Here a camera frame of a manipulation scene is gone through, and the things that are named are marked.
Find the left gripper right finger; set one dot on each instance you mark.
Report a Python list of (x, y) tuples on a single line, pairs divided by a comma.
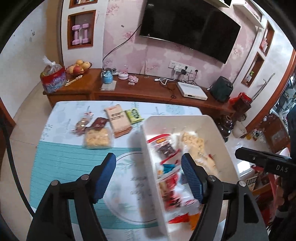
[(196, 177)]

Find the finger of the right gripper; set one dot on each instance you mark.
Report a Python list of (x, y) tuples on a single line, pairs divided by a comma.
[(256, 157)]

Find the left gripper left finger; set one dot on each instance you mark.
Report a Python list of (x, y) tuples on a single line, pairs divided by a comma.
[(101, 176)]

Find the large beige cracker bag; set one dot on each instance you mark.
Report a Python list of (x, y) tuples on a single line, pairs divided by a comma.
[(209, 166)]

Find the red white candy bag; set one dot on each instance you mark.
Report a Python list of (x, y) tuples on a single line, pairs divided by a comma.
[(176, 194)]

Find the small blue snack packet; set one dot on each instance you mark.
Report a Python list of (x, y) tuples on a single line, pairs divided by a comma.
[(162, 169)]

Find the yellow rice cracker pack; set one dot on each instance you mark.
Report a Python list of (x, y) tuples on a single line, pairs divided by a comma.
[(98, 139)]

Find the white orange snack bar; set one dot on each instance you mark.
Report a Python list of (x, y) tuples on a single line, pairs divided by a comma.
[(192, 219)]

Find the dark red jujube packet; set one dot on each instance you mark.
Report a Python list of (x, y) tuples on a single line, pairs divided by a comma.
[(164, 146)]

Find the dark nut snack bag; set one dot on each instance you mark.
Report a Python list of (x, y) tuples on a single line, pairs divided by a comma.
[(81, 125)]

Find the beige soda cracker packet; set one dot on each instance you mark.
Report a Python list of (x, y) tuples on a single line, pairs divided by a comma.
[(118, 120)]

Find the green small snack packet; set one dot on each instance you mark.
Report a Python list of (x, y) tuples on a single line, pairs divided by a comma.
[(134, 115)]

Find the pale rice cracker block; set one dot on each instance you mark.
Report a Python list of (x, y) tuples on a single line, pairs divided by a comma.
[(192, 144)]

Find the person's right hand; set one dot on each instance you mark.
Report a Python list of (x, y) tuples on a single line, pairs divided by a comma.
[(278, 199)]

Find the teal striped placemat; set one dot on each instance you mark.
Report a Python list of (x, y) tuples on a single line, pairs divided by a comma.
[(127, 202)]

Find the white bucket on floor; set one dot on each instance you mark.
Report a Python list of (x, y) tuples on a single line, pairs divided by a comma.
[(239, 130)]

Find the patterned tablecloth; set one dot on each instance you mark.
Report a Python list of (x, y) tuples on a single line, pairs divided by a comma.
[(66, 210)]

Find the white plastic storage bin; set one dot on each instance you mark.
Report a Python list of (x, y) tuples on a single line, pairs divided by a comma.
[(204, 127)]

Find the dark green appliance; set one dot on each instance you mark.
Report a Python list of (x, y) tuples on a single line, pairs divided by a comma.
[(221, 89)]

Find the white set-top box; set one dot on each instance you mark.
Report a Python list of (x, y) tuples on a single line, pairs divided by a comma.
[(191, 91)]

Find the wooden TV cabinet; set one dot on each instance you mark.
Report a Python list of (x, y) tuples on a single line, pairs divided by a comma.
[(146, 90)]

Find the pink toy figurine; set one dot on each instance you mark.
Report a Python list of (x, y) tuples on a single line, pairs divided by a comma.
[(132, 80)]

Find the blue kettle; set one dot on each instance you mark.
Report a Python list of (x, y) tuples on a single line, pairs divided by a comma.
[(107, 76)]

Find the pink round jar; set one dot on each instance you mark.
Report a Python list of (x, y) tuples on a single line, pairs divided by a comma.
[(123, 75)]

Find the red bag of bread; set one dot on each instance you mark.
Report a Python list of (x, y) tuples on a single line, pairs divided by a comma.
[(53, 76)]

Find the fruit bowl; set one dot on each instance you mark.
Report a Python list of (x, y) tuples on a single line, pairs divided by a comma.
[(79, 68)]

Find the pink dumbbell left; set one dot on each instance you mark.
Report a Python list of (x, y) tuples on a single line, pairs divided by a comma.
[(76, 40)]

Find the wall power strip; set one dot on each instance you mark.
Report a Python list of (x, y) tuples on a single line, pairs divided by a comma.
[(180, 66)]

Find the black wall television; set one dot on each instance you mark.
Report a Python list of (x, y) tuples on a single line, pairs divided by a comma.
[(197, 25)]

